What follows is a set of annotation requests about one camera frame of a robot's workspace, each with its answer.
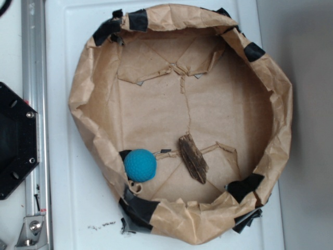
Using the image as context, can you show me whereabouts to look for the blue dimpled ball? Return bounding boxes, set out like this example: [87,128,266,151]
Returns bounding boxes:
[124,149,157,182]

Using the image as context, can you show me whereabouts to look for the brown paper bag bin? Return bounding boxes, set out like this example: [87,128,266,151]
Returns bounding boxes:
[68,4,292,245]

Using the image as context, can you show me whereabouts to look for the dark brown wood piece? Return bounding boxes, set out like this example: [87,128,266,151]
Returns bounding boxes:
[179,134,209,184]

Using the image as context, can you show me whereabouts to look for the white plastic tray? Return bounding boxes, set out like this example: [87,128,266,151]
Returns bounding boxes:
[45,1,285,249]

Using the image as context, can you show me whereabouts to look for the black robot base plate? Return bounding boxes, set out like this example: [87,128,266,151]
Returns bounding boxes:
[1,82,39,201]

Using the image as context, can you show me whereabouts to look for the metal corner bracket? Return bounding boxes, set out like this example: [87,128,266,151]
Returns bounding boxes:
[15,215,48,249]

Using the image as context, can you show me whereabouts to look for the aluminium extrusion rail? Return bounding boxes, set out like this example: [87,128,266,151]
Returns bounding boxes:
[20,0,54,250]

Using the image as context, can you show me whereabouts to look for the black cable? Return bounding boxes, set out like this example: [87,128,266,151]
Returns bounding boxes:
[0,0,13,17]

